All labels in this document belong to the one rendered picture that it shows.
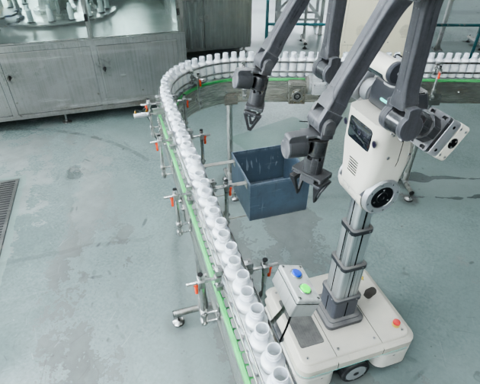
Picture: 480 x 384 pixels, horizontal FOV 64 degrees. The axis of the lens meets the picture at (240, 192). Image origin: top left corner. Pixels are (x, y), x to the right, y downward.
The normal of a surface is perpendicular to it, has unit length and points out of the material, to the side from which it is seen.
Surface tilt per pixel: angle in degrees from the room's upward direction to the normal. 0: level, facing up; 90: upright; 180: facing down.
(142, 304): 0
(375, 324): 0
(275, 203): 90
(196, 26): 90
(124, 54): 90
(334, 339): 0
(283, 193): 90
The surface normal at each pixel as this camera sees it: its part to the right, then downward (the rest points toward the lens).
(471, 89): -0.01, 0.60
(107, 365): 0.00, -0.80
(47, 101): 0.30, 0.59
